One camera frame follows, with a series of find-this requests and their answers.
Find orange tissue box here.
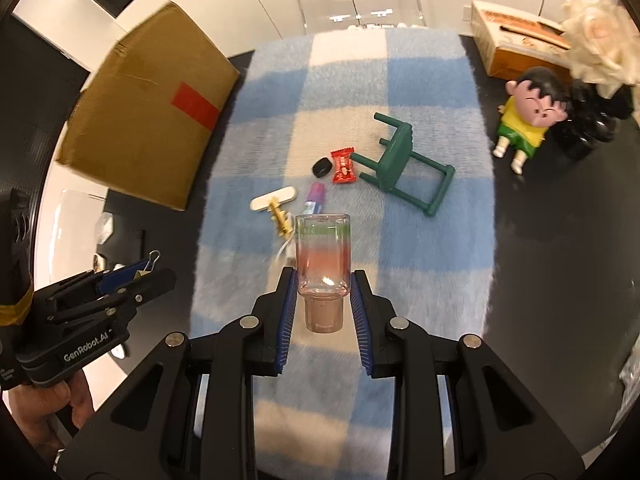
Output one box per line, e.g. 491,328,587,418
471,0,572,84

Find red candy wrapper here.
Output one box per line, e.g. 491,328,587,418
331,148,357,184

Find cream artificial rose bouquet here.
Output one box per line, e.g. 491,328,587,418
561,0,639,99

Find brown cardboard box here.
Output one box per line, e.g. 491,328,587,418
56,2,240,211

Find purple cap eye drops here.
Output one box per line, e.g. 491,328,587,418
302,182,326,214

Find blue checked blanket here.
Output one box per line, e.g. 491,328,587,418
190,28,496,479

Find person's left hand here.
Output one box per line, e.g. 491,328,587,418
9,370,94,465

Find white nail file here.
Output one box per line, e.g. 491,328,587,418
250,186,297,211

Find cartoon boy figurine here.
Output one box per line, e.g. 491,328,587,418
492,66,568,176

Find green toy stool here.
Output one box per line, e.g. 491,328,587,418
349,112,456,218

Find clear pink sanitizer bottle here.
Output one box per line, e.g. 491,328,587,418
295,214,352,334

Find black vase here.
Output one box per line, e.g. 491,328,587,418
550,79,634,160

